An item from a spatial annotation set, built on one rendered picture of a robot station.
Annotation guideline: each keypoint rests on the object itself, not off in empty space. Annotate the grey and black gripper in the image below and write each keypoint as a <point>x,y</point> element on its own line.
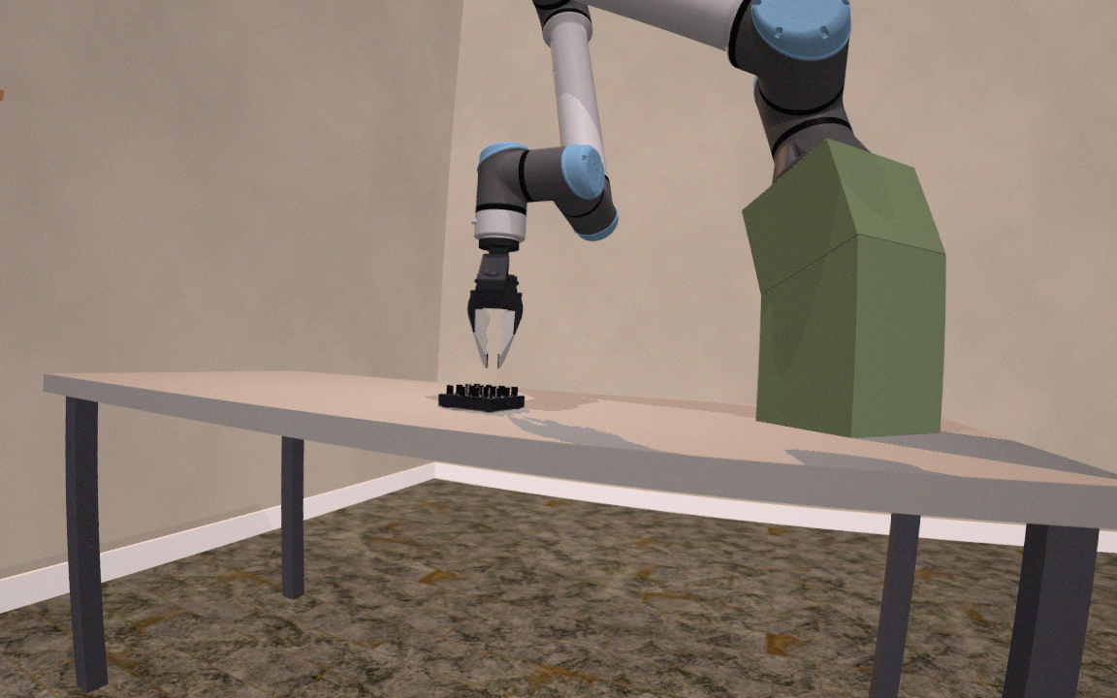
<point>510,319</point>

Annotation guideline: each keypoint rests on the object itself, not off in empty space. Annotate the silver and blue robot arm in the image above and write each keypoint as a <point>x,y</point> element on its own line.
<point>797,50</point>

